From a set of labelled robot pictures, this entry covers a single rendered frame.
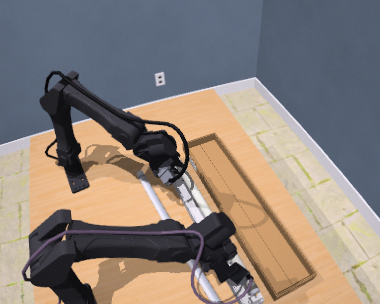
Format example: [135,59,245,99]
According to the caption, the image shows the long brown cardboard carton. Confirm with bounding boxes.
[187,132,317,301]

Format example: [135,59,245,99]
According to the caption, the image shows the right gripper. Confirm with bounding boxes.
[199,238,248,284]

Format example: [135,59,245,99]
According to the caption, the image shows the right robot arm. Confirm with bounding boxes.
[29,209,236,304]

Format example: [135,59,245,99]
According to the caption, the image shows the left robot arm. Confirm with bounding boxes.
[40,71,177,194]

